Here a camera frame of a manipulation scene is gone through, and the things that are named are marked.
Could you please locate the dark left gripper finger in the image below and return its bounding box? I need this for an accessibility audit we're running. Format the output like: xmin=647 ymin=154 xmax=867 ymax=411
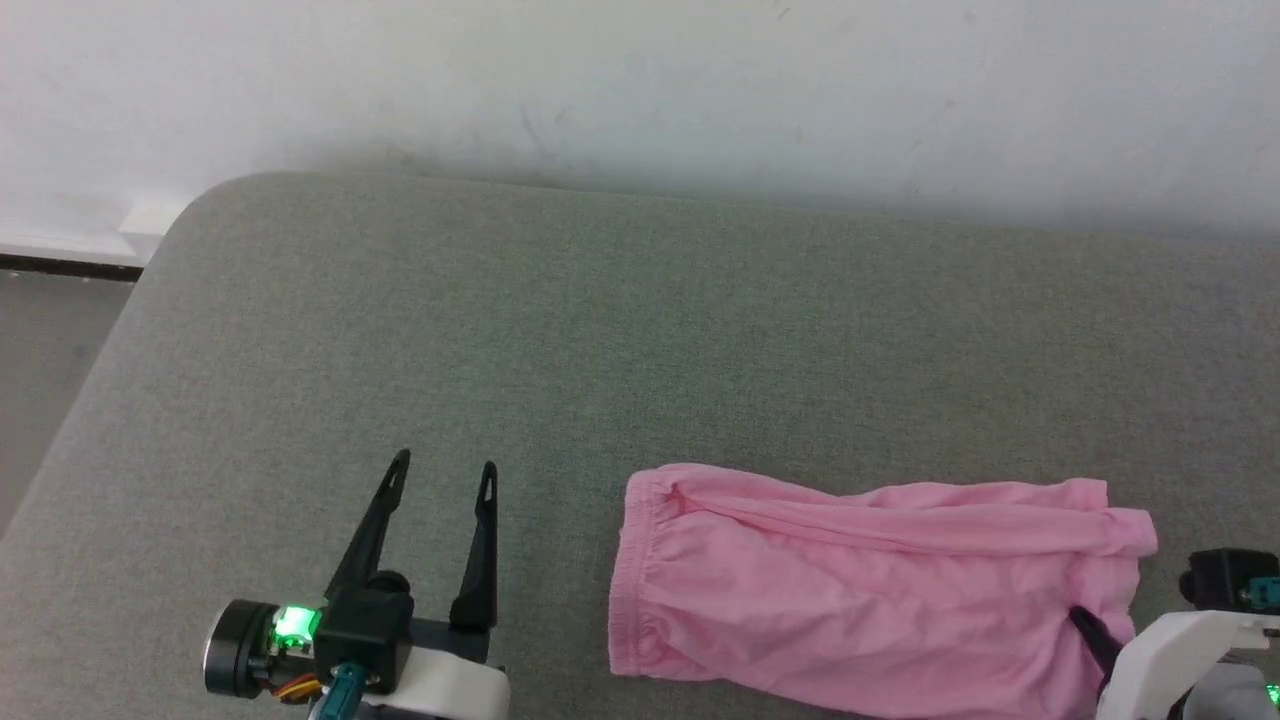
xmin=449 ymin=460 xmax=499 ymax=631
xmin=324 ymin=449 xmax=413 ymax=600

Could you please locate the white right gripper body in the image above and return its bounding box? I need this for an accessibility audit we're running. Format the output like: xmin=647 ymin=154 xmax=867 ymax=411
xmin=1095 ymin=609 xmax=1280 ymax=720

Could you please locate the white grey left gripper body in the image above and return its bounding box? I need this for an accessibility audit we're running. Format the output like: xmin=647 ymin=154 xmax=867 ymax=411
xmin=370 ymin=618 xmax=512 ymax=720

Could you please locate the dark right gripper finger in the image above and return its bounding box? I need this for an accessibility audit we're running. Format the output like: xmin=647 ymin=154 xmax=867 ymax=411
xmin=1068 ymin=605 xmax=1124 ymax=693

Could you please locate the pink garment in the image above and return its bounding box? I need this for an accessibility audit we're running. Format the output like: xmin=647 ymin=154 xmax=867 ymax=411
xmin=607 ymin=462 xmax=1159 ymax=720

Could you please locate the grey-green fabric sofa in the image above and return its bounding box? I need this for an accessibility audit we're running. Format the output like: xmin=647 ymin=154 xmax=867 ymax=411
xmin=0 ymin=170 xmax=1280 ymax=720

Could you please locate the white wall baseboard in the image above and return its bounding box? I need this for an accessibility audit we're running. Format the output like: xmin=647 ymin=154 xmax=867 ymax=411
xmin=0 ymin=195 xmax=191 ymax=282

